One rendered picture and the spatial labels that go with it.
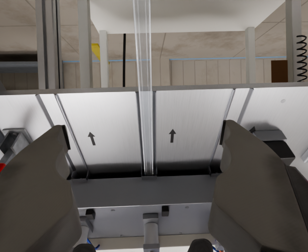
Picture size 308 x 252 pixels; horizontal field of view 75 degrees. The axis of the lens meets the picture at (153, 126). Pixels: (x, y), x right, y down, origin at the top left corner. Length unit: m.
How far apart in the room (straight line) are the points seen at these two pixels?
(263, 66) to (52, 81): 3.80
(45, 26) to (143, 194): 0.45
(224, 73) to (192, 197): 3.51
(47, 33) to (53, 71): 0.09
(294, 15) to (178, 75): 2.86
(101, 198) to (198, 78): 3.38
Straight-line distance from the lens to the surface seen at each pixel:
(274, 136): 0.31
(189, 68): 3.62
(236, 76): 3.84
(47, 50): 0.56
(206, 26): 1.00
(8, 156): 0.30
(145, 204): 0.31
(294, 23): 0.81
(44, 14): 0.60
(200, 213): 0.35
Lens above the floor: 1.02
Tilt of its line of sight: 1 degrees up
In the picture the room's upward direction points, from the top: 178 degrees clockwise
